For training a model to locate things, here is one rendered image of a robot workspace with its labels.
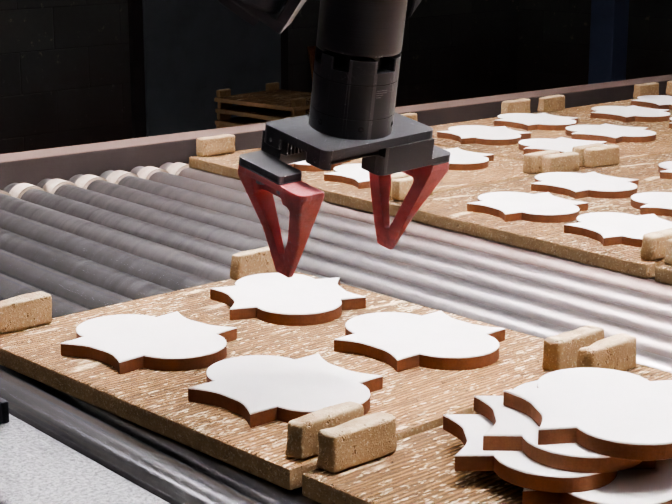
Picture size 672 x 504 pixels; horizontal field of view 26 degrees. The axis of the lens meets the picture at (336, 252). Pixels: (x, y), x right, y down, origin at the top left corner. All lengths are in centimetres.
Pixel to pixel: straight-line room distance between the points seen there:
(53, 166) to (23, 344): 85
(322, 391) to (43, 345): 28
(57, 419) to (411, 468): 30
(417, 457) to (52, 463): 26
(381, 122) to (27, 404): 38
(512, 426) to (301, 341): 33
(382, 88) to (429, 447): 24
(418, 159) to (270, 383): 21
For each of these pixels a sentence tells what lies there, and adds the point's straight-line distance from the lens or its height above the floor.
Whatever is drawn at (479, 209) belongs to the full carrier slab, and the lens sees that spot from 173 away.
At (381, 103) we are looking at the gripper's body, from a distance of 96.
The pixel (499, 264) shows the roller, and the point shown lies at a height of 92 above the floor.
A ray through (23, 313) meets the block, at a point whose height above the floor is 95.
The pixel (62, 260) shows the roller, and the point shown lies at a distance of 160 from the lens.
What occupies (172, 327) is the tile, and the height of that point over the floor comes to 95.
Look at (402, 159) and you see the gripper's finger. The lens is 99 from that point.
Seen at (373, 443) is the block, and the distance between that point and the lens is 96.
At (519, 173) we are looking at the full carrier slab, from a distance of 199.
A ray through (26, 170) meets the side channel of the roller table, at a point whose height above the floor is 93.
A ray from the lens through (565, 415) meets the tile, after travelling 93.
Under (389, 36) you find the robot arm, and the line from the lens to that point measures 95.
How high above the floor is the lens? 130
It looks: 14 degrees down
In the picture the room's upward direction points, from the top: straight up
